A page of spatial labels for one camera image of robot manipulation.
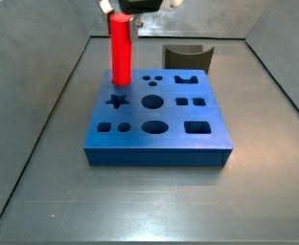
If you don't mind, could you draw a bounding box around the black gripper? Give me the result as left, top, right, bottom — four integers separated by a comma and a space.
97, 0, 186, 42

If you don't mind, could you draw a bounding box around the red hexagonal peg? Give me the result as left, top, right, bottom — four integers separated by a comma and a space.
109, 13, 132, 86

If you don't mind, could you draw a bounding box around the black curved holder stand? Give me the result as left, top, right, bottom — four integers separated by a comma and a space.
163, 44, 215, 73

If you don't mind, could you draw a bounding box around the blue shape-sorting block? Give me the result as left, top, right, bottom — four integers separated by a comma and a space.
84, 69, 234, 167

